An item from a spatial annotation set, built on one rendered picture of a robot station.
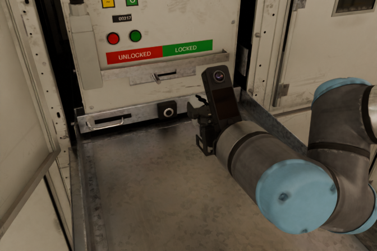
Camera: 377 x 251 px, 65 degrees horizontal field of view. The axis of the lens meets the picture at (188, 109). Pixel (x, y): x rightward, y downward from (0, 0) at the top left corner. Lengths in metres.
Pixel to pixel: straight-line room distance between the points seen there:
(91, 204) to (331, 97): 0.55
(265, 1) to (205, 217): 0.61
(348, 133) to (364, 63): 0.81
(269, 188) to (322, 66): 0.81
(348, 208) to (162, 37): 0.63
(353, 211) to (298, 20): 0.65
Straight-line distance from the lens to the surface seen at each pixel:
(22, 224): 1.11
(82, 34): 0.71
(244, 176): 0.42
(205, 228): 0.68
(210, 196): 0.74
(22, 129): 0.83
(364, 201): 0.50
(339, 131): 0.50
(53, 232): 1.15
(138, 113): 0.94
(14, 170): 0.82
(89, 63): 0.74
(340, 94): 0.52
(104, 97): 0.90
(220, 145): 0.47
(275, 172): 0.38
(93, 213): 0.73
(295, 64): 1.06
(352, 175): 0.49
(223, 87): 0.52
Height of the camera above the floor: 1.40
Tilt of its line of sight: 32 degrees down
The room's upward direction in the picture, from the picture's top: straight up
